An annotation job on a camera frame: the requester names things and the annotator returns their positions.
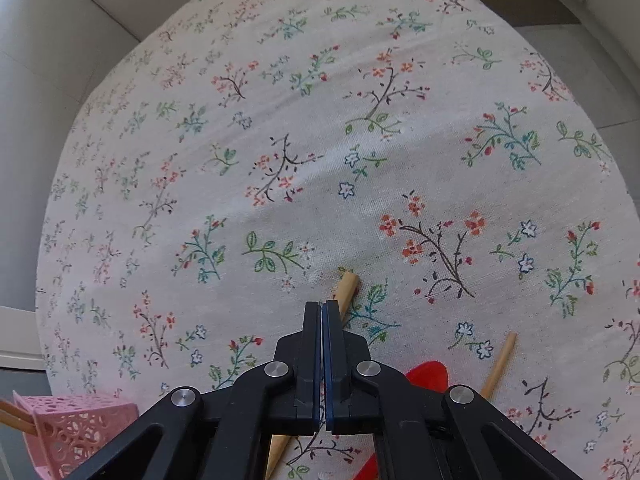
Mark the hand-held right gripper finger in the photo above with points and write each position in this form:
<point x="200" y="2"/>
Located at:
<point x="327" y="360"/>
<point x="316" y="360"/>

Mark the wooden spoon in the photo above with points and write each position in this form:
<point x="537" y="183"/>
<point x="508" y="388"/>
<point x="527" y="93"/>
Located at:
<point x="346" y="290"/>

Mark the red plastic spatula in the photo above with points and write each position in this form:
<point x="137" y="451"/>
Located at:
<point x="429" y="375"/>

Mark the pink perforated basket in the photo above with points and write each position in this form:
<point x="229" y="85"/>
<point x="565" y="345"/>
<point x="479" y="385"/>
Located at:
<point x="80" y="425"/>

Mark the floral tablecloth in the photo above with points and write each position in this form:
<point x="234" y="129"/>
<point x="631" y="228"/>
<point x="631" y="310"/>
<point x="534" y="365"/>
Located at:
<point x="310" y="160"/>

